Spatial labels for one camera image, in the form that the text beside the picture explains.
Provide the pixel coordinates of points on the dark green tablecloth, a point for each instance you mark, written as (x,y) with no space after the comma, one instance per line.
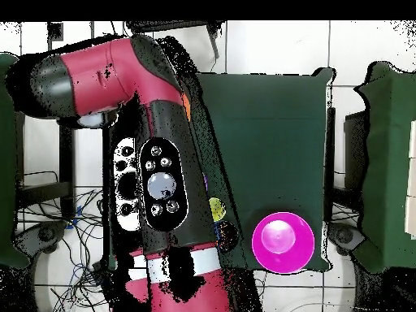
(276,146)

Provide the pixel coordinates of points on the large yellow-orange bowl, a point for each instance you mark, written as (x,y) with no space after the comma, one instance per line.
(186,105)

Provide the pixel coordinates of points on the dark blue bowl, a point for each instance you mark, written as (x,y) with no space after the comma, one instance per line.
(227,236)

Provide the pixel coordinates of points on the black frame table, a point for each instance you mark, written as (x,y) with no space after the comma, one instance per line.
(67,162)

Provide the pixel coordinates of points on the yellow cup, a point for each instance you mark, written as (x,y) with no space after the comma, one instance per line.
(217,209)

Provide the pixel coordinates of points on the pink bowl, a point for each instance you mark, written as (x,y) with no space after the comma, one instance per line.
(282,242)

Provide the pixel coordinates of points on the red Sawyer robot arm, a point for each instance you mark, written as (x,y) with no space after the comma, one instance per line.
(162,130)

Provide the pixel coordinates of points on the green cloth covered side table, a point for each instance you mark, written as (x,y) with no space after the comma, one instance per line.
(8,162)
(390,162)

